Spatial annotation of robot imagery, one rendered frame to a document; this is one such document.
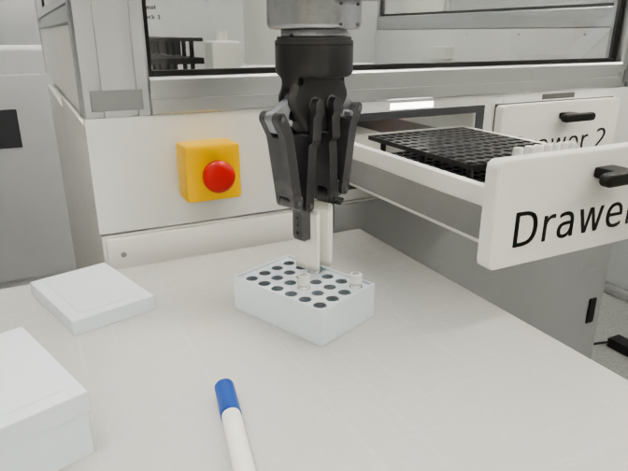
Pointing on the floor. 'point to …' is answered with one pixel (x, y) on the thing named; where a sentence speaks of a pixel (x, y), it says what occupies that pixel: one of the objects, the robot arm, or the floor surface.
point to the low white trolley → (332, 377)
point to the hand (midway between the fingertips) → (314, 235)
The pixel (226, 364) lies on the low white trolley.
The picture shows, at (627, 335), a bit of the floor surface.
